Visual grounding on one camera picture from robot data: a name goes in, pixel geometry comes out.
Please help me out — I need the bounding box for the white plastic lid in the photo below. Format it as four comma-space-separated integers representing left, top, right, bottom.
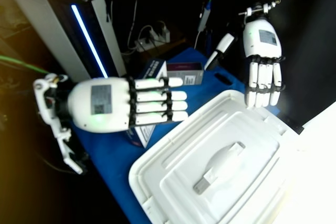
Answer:
128, 89, 300, 224

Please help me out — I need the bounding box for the grey box with label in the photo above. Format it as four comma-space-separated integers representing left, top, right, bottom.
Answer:
166, 62, 205, 86

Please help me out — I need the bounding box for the white power strip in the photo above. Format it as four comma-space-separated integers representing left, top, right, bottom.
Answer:
134, 23, 171, 53

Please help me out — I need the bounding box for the white adapter blue plug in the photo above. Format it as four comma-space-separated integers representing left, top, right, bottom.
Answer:
194, 2, 213, 49

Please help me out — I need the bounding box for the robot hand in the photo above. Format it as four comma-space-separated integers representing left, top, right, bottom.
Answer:
204, 18, 286, 109
67, 76, 189, 133

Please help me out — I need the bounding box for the white computer tower blue light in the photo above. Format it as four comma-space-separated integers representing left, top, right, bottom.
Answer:
4, 0, 127, 83

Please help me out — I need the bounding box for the blue cloth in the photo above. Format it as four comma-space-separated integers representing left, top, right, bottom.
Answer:
70, 47, 279, 224

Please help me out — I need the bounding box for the black curtain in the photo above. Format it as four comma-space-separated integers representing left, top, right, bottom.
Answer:
270, 0, 336, 127

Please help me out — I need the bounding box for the dark blue labelled box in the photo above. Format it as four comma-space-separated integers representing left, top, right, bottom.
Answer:
124, 58, 169, 148

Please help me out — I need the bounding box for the white cable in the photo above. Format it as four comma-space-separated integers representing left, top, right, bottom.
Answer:
122, 0, 139, 56

